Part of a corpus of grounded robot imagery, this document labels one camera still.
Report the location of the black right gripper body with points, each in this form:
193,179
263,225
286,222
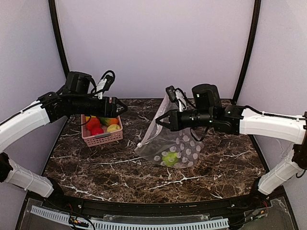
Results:
171,120

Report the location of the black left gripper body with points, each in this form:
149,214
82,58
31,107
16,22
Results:
113,107

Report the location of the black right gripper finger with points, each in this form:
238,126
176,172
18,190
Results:
164,124
162,117

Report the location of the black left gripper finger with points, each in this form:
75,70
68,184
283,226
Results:
120,104
120,111

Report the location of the green toy vegetable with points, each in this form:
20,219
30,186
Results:
105,121

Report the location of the clear zip top bag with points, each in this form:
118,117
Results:
158,139

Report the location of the light green toy lettuce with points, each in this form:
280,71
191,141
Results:
169,159

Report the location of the red toy food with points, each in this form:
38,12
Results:
97,131

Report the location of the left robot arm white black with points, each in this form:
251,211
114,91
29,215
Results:
80,95

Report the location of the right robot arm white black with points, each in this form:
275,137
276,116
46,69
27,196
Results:
208,112

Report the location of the orange toy food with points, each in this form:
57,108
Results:
113,121

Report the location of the pale yellow toy food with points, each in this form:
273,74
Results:
113,128

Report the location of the pink plastic basket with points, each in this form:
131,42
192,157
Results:
107,137

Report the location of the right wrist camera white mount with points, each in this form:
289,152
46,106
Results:
177,96

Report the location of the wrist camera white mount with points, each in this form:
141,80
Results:
177,96
104,84

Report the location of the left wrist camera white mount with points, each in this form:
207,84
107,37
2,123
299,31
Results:
104,84

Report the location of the black front rail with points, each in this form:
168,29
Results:
229,207

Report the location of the white slotted cable duct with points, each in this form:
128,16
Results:
113,222

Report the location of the left black frame post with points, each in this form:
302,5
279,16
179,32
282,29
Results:
58,37

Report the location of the black frame post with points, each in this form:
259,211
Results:
248,52
58,37

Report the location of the right black frame post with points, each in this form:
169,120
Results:
248,52

